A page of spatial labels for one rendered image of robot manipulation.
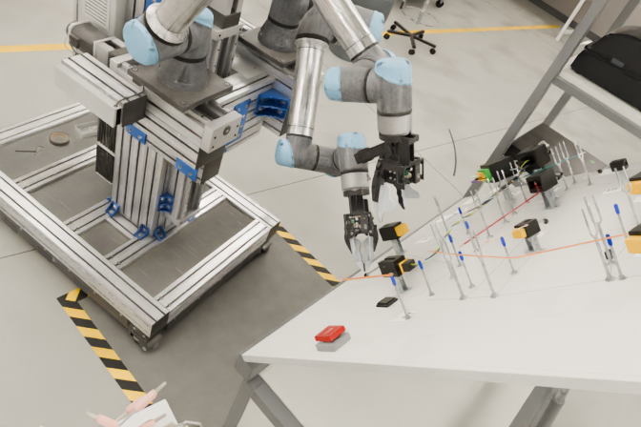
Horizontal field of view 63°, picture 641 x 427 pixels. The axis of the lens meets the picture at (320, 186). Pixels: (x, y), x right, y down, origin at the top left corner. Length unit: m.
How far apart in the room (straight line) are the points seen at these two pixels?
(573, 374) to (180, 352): 1.79
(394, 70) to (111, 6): 1.14
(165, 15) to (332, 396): 1.05
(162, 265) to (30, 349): 0.57
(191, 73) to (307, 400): 0.95
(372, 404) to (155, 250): 1.26
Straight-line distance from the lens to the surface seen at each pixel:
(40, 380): 2.31
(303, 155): 1.42
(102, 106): 1.68
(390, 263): 1.29
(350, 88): 1.13
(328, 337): 1.14
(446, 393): 1.63
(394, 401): 1.54
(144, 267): 2.33
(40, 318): 2.44
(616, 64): 2.00
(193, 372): 2.33
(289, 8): 1.91
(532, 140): 2.26
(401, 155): 1.14
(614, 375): 0.82
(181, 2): 1.34
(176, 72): 1.59
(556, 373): 0.85
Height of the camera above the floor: 2.03
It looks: 38 degrees down
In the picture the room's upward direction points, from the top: 23 degrees clockwise
